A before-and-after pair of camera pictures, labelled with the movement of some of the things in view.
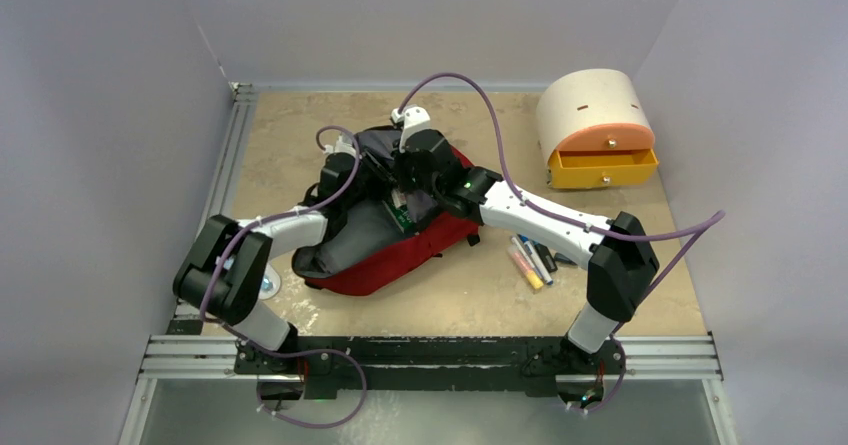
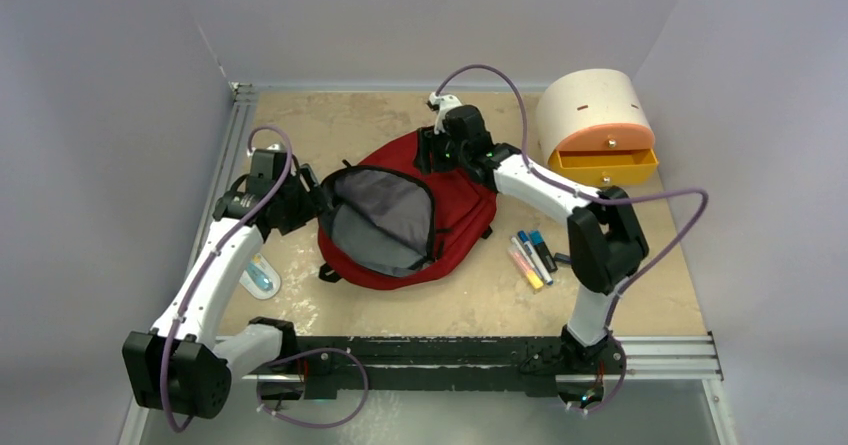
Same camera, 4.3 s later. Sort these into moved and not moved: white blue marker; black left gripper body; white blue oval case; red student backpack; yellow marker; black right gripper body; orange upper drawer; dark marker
Moved: black left gripper body; red student backpack; black right gripper body
Not moved: white blue oval case; yellow marker; dark marker; orange upper drawer; white blue marker
